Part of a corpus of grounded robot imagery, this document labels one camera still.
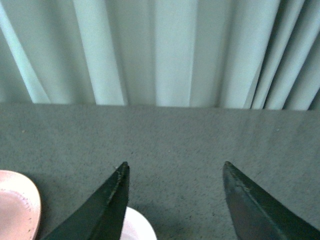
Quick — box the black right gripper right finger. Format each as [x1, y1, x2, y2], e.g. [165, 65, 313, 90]
[222, 161, 320, 240]

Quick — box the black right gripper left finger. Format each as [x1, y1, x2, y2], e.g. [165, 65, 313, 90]
[44, 161, 130, 240]

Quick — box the white bowl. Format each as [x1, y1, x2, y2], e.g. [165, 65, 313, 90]
[120, 207, 157, 240]

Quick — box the pink plate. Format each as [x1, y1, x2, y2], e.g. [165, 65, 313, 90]
[0, 170, 42, 240]

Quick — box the white curtain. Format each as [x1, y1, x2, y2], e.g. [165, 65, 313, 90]
[0, 0, 320, 111]

